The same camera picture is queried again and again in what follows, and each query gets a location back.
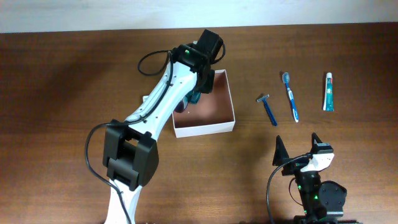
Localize white open cardboard box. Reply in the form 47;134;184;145
172;70;236;138

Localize teal mouthwash bottle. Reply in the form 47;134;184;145
186;90;201;105

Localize green white toothpaste tube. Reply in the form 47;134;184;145
323;72;334;111

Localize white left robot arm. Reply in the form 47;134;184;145
103;29;225;223

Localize blue white toothbrush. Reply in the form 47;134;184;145
282;72;299;123

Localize purple foam pump bottle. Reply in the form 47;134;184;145
174;99;188;113

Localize blue disposable razor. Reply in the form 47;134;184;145
256;95;277;126

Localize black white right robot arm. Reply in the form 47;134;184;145
272;133;347;223

